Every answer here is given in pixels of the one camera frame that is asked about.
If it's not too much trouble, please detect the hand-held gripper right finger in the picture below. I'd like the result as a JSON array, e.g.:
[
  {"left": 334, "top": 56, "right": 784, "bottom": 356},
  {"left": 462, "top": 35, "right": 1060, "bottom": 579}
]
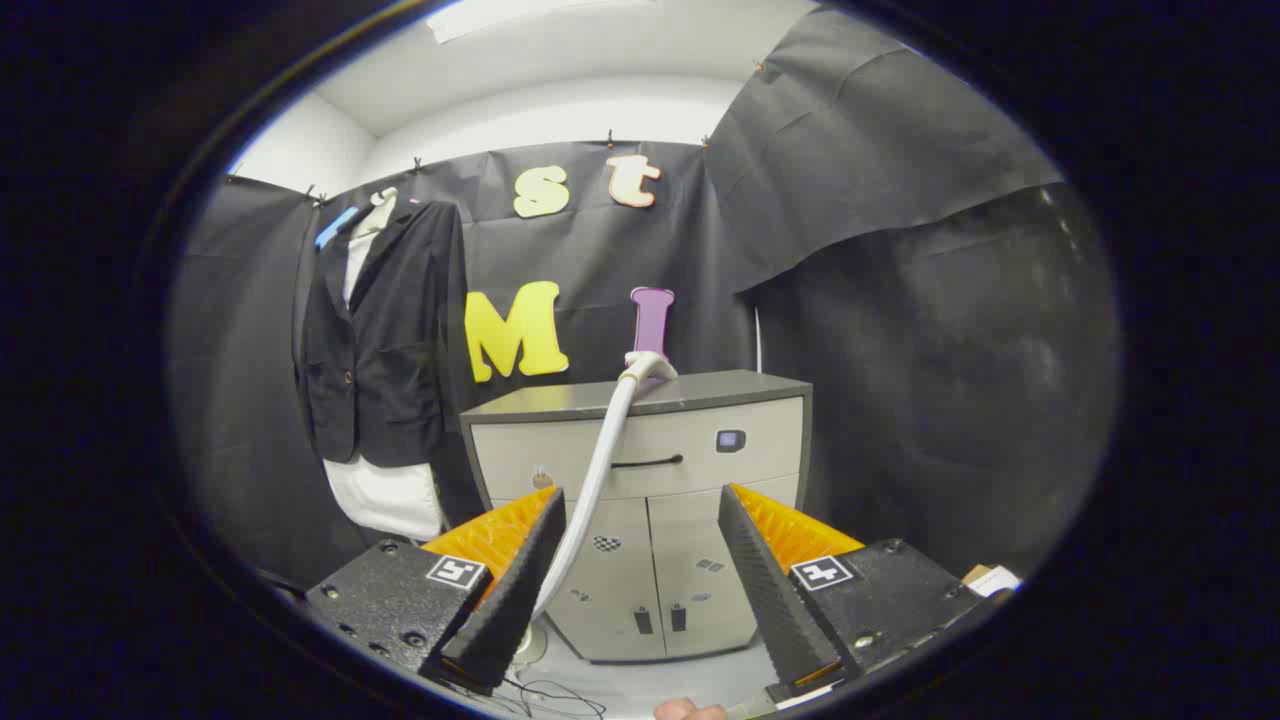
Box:
[{"left": 717, "top": 484, "right": 1001, "bottom": 706}]

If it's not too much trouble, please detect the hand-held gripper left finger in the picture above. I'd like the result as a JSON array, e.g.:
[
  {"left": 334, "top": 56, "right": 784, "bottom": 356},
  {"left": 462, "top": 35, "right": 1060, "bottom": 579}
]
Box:
[{"left": 305, "top": 486, "right": 568, "bottom": 696}]

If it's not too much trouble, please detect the white shirt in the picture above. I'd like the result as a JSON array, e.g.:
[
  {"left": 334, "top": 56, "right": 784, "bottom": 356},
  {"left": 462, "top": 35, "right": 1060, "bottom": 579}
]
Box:
[{"left": 322, "top": 188, "right": 448, "bottom": 542}]

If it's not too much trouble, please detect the white garment steamer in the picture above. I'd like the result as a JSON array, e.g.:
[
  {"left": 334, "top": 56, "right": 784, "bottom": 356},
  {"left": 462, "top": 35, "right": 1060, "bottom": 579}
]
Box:
[{"left": 508, "top": 350, "right": 679, "bottom": 669}]

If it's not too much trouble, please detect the black suit jacket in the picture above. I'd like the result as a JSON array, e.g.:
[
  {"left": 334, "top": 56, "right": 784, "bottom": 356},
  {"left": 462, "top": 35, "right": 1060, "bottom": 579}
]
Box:
[{"left": 296, "top": 200, "right": 469, "bottom": 469}]

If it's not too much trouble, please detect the grey cabinet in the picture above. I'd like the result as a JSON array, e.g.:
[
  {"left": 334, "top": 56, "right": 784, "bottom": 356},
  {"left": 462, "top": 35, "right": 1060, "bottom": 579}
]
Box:
[{"left": 460, "top": 370, "right": 813, "bottom": 663}]

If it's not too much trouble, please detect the small cardboard box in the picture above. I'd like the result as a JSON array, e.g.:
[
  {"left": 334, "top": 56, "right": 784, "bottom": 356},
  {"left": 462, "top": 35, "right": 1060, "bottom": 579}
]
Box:
[{"left": 960, "top": 565, "right": 1023, "bottom": 599}]

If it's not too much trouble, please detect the thin black cable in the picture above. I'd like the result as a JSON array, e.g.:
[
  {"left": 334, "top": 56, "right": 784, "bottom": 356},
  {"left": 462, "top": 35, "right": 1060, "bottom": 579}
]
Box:
[{"left": 440, "top": 672, "right": 607, "bottom": 720}]

